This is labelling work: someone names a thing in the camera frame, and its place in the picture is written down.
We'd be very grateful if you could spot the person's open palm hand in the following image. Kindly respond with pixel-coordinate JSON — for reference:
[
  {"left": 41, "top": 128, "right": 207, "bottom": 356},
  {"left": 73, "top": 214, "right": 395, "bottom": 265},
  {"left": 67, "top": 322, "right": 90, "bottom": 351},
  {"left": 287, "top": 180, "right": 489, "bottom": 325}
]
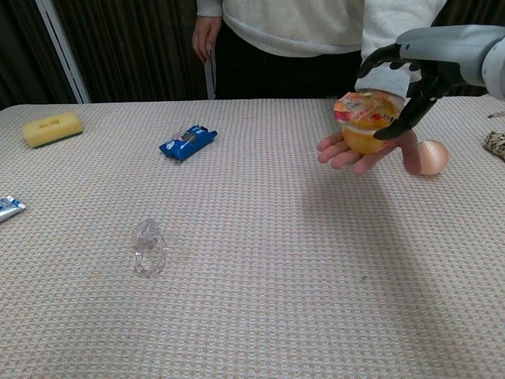
[{"left": 316, "top": 90, "right": 420, "bottom": 177}]

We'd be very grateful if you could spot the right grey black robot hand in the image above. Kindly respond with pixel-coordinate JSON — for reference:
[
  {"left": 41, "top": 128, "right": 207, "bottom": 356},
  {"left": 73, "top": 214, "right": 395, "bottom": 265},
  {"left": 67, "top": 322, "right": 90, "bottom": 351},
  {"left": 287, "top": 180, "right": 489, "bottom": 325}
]
[{"left": 357, "top": 24, "right": 495, "bottom": 141}]

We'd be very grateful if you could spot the person's hanging hand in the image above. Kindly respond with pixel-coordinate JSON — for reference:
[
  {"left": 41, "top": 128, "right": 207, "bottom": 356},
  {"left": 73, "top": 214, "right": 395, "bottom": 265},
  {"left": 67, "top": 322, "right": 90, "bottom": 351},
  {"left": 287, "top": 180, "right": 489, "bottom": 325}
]
[{"left": 192, "top": 16, "right": 223, "bottom": 63}]

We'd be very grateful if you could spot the orange jelly cup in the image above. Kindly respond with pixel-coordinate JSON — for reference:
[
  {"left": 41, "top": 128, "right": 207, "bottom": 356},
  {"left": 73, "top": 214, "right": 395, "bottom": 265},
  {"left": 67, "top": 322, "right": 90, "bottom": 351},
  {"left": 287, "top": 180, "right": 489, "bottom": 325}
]
[{"left": 334, "top": 89, "right": 406, "bottom": 156}]

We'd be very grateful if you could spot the pink egg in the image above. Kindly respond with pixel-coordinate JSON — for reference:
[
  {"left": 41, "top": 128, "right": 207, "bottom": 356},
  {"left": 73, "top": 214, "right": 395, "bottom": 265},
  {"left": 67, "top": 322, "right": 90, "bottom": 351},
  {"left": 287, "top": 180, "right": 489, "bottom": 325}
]
[{"left": 416, "top": 140, "right": 451, "bottom": 176}]

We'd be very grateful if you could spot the person in white sweater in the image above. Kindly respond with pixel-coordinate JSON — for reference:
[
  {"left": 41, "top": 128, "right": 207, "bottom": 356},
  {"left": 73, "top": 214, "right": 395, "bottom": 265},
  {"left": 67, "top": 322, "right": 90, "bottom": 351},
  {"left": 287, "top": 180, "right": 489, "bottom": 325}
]
[{"left": 192, "top": 0, "right": 449, "bottom": 110}]

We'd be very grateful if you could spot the brown patterned pouch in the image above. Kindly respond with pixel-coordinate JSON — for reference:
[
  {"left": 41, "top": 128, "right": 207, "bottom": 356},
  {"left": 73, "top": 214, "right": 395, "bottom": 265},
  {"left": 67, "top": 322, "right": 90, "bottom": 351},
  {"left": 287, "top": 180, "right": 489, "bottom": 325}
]
[{"left": 483, "top": 130, "right": 505, "bottom": 162}]

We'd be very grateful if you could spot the blue cookie packet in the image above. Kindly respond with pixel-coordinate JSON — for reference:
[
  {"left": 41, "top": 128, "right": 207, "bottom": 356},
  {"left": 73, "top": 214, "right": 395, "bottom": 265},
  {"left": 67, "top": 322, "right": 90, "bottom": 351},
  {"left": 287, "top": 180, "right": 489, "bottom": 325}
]
[{"left": 159, "top": 125, "right": 219, "bottom": 163}]

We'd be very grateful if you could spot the yellow green sponge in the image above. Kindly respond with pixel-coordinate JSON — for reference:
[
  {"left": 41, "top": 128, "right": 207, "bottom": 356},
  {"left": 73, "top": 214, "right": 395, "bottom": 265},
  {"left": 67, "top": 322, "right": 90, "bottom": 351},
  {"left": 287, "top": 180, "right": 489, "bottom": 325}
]
[{"left": 21, "top": 111, "right": 84, "bottom": 149}]

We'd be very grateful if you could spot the white blue sachet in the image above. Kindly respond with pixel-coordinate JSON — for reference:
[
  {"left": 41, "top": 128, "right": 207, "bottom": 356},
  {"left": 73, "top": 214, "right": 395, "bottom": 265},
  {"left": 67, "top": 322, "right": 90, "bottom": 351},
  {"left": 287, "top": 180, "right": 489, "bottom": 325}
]
[{"left": 0, "top": 195, "right": 27, "bottom": 224}]

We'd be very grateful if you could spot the white metal frame pole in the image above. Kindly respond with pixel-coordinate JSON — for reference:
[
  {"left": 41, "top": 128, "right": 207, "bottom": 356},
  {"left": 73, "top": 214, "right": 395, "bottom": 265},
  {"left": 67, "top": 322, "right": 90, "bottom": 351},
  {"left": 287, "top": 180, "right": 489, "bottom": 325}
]
[{"left": 34, "top": 0, "right": 92, "bottom": 105}]

